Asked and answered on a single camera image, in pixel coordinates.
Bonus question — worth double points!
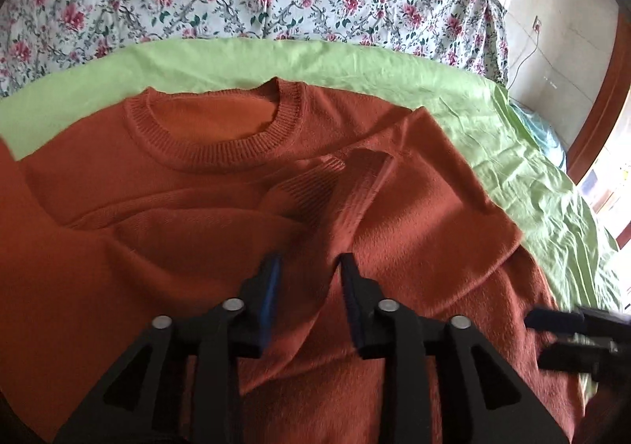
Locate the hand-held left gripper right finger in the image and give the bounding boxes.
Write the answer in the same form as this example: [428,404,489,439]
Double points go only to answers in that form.
[338,253,568,444]

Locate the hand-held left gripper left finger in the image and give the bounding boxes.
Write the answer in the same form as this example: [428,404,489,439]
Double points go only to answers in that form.
[52,254,284,444]

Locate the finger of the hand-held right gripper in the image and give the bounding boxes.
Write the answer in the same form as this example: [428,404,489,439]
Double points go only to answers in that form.
[524,306,587,334]
[537,343,609,376]

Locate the orange knit sweater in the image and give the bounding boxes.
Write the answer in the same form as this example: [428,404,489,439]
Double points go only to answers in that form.
[0,79,590,444]

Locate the light green bed sheet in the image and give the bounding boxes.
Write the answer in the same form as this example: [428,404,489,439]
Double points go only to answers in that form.
[0,39,624,405]

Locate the light blue cloth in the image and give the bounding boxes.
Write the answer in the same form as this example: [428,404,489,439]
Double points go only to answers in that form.
[510,99,568,170]

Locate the brown wooden frame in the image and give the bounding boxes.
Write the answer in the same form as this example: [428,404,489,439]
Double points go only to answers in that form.
[567,25,631,188]

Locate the thin white cable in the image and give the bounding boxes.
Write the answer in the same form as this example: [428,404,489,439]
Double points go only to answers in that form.
[507,29,540,86]

